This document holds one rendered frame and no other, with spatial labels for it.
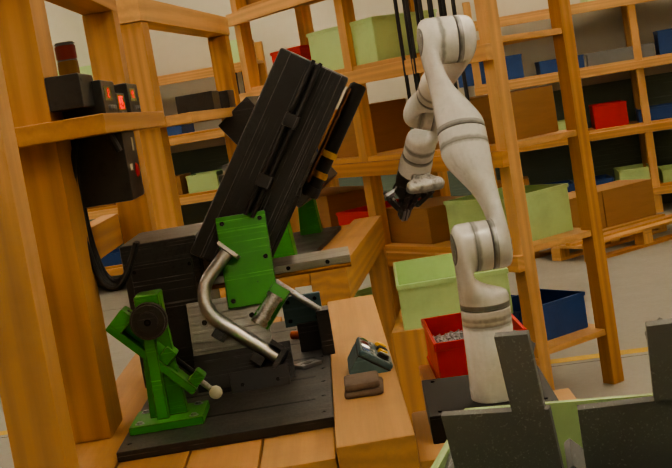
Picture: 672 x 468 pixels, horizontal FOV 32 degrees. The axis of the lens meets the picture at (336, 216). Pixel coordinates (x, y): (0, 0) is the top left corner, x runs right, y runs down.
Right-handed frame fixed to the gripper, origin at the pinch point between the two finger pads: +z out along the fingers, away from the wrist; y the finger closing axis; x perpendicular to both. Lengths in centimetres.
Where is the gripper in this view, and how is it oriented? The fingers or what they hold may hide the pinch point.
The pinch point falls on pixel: (404, 213)
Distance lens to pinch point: 276.8
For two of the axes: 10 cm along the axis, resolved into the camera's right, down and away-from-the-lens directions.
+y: -9.3, 1.7, -3.3
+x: 3.5, 7.0, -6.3
